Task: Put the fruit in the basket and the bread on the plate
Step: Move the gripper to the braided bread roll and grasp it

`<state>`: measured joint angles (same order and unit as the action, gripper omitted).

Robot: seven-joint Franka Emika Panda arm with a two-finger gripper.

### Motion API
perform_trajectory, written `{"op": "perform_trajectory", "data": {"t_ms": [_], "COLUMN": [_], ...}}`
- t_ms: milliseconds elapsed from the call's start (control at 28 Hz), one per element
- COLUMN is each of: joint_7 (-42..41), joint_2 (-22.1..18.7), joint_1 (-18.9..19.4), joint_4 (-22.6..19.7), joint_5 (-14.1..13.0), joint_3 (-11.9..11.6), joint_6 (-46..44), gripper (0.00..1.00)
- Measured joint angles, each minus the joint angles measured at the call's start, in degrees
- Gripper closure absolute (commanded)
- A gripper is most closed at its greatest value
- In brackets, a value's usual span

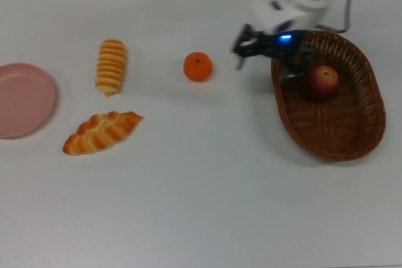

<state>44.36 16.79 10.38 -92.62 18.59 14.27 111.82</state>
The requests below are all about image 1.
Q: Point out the red toy apple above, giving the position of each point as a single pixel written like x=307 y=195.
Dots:
x=323 y=84

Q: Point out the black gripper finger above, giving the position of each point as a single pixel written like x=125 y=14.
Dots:
x=249 y=45
x=301 y=61

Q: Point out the striped toy bread roll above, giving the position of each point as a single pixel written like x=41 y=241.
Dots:
x=110 y=67

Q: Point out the braided toy bread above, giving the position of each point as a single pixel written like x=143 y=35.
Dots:
x=100 y=133

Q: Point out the toy orange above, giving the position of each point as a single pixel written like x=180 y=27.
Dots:
x=198 y=67

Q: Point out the pink plate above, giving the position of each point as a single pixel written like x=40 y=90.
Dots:
x=25 y=101

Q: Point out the brown woven basket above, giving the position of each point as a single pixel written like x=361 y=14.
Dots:
x=339 y=123

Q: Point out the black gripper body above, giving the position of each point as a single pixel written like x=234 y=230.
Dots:
x=282 y=45

